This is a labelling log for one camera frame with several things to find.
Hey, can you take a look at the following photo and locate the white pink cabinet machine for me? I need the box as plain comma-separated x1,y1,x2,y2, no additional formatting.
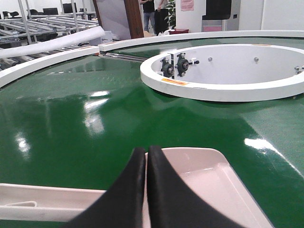
202,0,241,32

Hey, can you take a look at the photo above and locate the yellow warning sticker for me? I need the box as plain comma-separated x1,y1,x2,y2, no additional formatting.
162,78,188,86

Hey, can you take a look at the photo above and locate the white outer conveyor rim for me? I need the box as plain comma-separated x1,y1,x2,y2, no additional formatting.
0,30,304,88

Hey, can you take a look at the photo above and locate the metal roller conveyor rack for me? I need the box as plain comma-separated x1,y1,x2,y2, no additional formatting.
0,0,99,70

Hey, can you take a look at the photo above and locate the pink plastic dustpan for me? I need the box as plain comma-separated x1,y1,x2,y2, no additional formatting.
0,147,272,228

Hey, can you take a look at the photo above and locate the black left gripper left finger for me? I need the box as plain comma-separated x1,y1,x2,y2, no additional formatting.
63,147,146,228

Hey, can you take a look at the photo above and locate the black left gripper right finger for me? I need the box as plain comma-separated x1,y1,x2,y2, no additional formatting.
147,145,241,228

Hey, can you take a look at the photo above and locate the person in blue jeans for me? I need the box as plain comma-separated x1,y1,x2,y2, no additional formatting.
140,0,155,32

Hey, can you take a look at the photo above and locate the steel transfer rollers far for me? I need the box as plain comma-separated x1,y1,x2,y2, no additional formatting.
99,52,148,62

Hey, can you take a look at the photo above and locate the person in black trousers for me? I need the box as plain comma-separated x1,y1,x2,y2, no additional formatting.
154,0,169,35

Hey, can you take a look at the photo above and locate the white inner conveyor ring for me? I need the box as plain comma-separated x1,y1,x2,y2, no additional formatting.
140,43,304,102

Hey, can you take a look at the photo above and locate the left green bearing block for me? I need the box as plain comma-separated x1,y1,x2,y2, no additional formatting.
161,57,174,77

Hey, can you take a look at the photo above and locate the green potted plant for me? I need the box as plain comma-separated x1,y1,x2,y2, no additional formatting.
165,0,176,29

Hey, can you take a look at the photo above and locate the white foam tube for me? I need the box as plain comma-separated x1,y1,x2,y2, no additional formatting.
0,26,105,58

